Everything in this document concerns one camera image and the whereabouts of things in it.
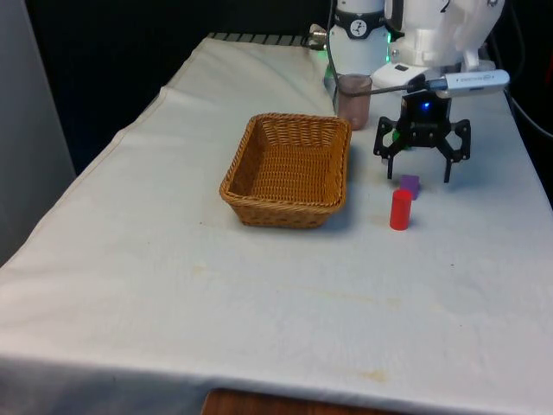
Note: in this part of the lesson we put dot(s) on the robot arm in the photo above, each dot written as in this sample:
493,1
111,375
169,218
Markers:
432,39

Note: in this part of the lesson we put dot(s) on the red cylinder block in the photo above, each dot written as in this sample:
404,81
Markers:
400,212

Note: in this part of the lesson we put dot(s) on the purple triangular block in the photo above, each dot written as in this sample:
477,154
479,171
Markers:
409,183

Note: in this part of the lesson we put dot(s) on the wicker basket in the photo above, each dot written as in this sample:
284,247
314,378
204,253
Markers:
285,173

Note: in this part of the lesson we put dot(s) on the see-through pink cup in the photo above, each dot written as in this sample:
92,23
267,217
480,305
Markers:
354,104

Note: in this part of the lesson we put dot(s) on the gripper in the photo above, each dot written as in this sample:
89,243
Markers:
425,114

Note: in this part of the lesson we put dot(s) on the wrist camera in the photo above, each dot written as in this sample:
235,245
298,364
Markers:
473,82

